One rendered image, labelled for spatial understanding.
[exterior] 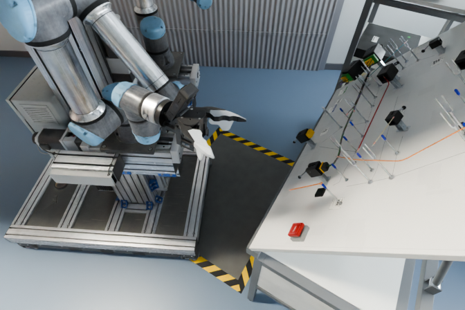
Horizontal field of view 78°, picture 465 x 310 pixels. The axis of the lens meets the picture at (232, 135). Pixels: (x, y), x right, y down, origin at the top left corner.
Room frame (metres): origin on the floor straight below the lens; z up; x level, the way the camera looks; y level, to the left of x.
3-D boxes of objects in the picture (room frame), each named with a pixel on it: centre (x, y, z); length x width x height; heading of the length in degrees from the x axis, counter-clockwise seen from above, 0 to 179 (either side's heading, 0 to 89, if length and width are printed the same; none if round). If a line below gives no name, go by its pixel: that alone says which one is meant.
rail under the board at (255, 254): (0.92, -0.39, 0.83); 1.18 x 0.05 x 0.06; 149
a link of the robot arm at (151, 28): (1.32, 0.39, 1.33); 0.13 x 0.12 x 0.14; 22
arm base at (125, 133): (0.82, 0.42, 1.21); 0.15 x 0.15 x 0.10
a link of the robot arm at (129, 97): (0.57, 0.26, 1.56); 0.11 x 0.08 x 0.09; 60
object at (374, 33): (1.59, -0.96, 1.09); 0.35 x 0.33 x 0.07; 149
